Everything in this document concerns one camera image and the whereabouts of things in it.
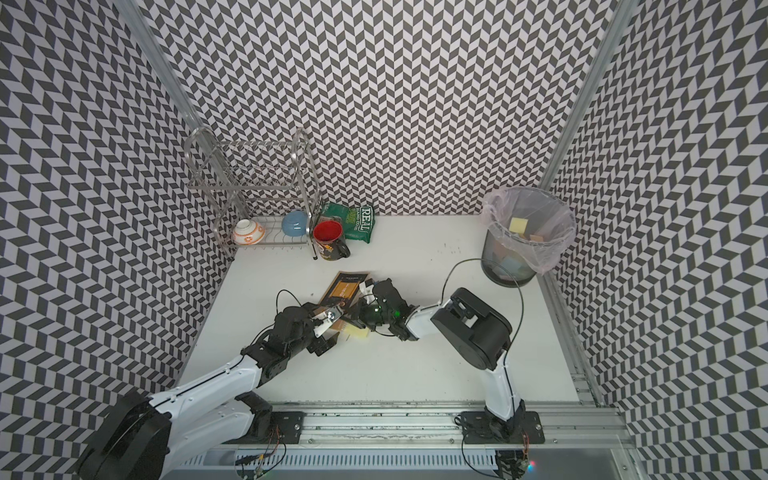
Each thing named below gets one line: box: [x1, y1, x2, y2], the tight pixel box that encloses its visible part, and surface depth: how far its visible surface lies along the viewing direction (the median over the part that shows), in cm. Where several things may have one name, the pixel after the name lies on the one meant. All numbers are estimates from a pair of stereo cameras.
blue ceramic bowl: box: [282, 210, 308, 237], surface depth 110 cm
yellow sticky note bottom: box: [344, 323, 369, 340], surface depth 88 cm
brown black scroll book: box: [313, 270, 370, 330], surface depth 96 cm
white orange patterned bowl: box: [232, 219, 266, 246], surface depth 105 cm
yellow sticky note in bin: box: [509, 217, 529, 234], surface depth 100 cm
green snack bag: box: [321, 202, 375, 243], surface depth 118 cm
